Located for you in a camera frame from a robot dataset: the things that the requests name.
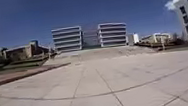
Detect low brown building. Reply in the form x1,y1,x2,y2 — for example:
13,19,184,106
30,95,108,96
1,39,51,63

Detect wide concrete steps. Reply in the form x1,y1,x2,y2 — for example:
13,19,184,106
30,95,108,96
41,41,159,67

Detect reddish raised planter strip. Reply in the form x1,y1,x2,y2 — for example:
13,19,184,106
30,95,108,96
0,61,74,89

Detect small white building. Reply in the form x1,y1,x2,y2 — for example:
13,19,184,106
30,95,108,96
126,32,141,46

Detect pale concrete slab plaza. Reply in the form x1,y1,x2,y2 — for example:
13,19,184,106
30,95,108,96
0,48,188,106

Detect pale pole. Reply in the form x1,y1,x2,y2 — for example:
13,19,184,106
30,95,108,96
46,46,52,60

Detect low retaining wall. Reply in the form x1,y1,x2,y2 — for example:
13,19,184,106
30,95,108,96
0,52,58,73
134,36,188,55

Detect white banded twin-block building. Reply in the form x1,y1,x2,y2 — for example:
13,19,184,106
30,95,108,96
50,21,129,54

